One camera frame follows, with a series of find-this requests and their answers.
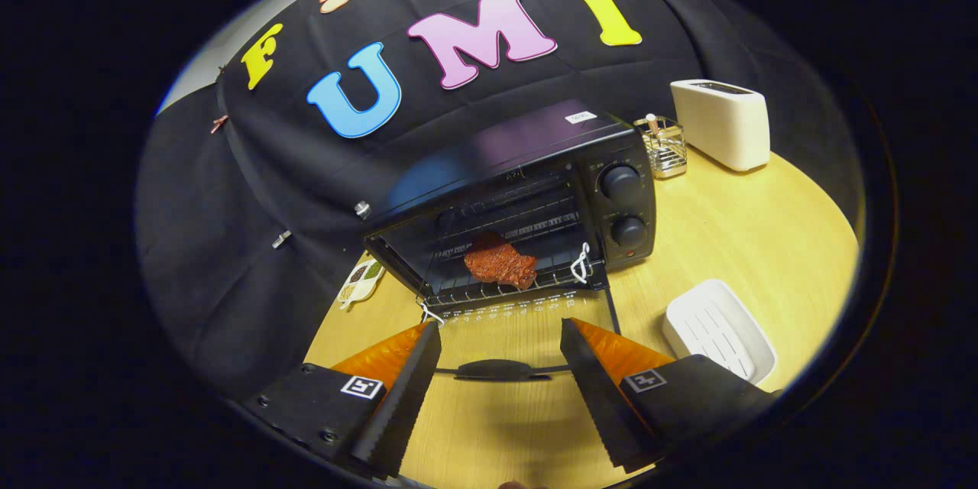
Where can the silver metal clip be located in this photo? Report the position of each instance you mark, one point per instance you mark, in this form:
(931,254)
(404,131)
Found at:
(281,238)

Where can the black backdrop cloth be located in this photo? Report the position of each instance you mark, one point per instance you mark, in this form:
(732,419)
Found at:
(649,69)

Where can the pink stick white tip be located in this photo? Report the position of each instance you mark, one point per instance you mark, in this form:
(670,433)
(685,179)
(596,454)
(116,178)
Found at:
(651,121)

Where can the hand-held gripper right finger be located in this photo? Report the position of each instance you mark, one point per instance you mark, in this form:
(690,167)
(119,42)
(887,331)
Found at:
(600,401)

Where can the orange cloth clip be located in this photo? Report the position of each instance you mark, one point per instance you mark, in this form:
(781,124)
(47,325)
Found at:
(219,123)

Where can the white bread toaster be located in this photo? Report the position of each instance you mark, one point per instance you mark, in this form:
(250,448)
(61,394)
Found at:
(722,130)

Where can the black toaster oven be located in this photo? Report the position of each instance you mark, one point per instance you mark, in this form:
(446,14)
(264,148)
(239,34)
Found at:
(519,145)

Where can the white ribbed tray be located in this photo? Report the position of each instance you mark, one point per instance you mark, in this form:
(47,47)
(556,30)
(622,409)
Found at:
(710,321)

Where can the white divided spice dish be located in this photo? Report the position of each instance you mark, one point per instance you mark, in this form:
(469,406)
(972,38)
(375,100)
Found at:
(359,283)

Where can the red steak piece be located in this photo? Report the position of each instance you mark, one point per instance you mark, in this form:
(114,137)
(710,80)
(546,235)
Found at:
(500,263)

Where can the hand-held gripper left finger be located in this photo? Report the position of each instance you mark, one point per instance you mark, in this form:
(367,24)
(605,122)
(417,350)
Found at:
(401,409)

